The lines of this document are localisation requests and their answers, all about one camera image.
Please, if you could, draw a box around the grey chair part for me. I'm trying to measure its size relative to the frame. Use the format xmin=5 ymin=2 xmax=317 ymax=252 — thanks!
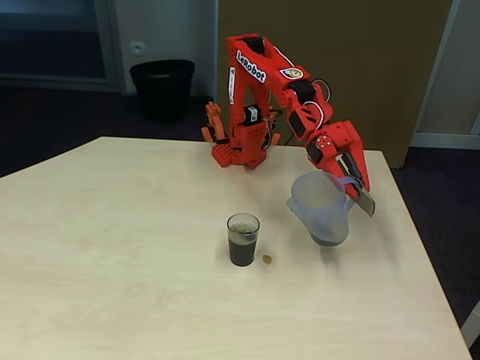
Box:
xmin=460 ymin=299 xmax=480 ymax=350

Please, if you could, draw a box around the grey framed glass door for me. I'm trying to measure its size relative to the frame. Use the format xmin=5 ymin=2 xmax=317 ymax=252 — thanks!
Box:
xmin=0 ymin=0 xmax=127 ymax=95

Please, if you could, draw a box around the white door frame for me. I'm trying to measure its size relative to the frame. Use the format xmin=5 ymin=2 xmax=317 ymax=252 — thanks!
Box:
xmin=409 ymin=0 xmax=480 ymax=151

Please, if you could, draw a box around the black trash bin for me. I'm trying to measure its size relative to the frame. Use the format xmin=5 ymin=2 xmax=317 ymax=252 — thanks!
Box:
xmin=130 ymin=59 xmax=196 ymax=124

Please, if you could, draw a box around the translucent plastic cup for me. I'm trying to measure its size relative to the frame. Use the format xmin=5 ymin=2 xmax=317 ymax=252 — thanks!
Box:
xmin=226 ymin=212 xmax=260 ymax=268

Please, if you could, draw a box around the clear plastic pitcher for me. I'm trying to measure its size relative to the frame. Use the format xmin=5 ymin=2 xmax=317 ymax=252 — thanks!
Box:
xmin=285 ymin=171 xmax=377 ymax=248

